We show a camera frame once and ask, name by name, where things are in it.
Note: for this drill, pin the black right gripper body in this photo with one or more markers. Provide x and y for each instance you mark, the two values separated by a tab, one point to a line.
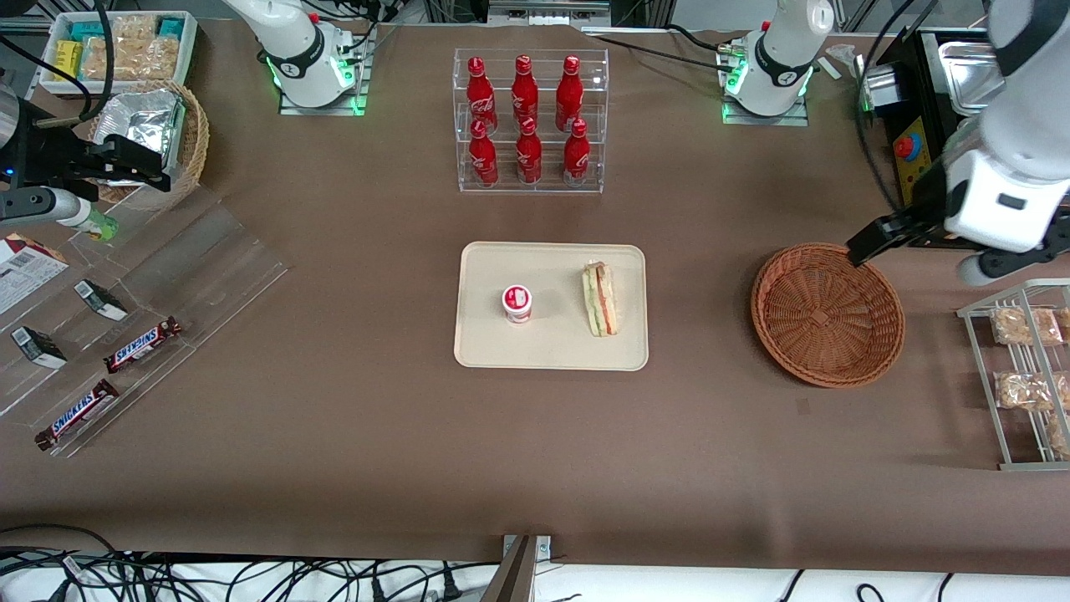
43	154

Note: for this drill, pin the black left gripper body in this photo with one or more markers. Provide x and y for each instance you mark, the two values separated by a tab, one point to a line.
926	203

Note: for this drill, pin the triangular sandwich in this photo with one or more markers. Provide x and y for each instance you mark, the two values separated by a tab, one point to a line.
600	299

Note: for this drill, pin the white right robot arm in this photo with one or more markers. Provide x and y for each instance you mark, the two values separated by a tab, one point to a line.
292	42

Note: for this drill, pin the tan wicker basket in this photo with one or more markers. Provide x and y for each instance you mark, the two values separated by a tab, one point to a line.
194	142

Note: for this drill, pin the round brown wicker basket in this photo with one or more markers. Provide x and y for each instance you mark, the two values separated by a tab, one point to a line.
823	318

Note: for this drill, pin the large steel tray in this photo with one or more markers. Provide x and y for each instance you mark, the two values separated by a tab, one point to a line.
965	75

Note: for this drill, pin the beige plastic tray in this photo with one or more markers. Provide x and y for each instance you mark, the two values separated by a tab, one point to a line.
552	343

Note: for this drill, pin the silver foil bag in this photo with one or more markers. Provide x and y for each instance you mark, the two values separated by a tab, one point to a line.
142	117

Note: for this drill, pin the red emergency stop button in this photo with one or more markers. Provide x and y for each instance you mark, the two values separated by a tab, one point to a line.
906	147

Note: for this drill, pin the yellow snack box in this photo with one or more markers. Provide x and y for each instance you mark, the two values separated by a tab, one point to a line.
67	60

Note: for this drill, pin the clear bag of snacks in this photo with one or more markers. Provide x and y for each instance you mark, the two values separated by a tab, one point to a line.
157	57
132	27
107	57

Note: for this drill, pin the black yellow control box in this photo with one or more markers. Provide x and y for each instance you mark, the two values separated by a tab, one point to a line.
915	100

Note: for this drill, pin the white plastic bin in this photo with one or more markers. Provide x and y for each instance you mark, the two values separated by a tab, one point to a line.
188	58

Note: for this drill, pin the clear acrylic display stand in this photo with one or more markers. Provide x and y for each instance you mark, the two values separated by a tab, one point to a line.
209	267

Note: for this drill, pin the white red printed carton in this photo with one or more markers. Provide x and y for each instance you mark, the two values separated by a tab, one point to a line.
25	272

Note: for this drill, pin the small black white box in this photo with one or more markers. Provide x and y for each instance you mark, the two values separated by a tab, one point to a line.
38	347
100	299

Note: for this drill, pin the silver metal block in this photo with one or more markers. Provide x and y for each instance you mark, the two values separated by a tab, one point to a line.
878	88

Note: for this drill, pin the teal snack box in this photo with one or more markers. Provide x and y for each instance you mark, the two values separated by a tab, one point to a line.
86	31
170	27

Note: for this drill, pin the clear bag of pastry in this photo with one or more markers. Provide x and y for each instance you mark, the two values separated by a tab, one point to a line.
1065	323
1024	390
1024	326
1060	436

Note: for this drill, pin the Snickers chocolate bar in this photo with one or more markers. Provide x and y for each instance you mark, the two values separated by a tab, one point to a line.
77	415
142	344

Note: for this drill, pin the crumpled clear plastic wrap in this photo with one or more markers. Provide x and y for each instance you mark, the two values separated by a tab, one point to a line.
846	54

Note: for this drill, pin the red cola bottle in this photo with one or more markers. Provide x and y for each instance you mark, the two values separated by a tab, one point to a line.
483	159
576	159
569	96
528	157
525	92
480	96

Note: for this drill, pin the clear acrylic bottle rack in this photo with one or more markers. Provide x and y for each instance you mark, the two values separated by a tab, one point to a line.
543	188

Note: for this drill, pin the small red white cup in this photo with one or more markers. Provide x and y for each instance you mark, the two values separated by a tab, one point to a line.
517	303

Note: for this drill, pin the brown table cover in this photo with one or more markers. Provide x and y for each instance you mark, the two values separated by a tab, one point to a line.
535	451

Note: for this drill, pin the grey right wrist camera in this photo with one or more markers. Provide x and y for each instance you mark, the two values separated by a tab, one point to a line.
42	206

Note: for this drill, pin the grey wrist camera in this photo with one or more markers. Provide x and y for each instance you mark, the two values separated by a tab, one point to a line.
42	206
1007	263

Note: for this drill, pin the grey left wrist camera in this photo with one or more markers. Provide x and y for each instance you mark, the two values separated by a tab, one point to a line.
1007	263

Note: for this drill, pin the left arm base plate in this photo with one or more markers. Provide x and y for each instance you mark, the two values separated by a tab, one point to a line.
765	119

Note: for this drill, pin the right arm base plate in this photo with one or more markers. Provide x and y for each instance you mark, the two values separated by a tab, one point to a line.
322	109

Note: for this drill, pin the silver metal bracket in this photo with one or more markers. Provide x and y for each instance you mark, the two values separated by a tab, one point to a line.
543	545

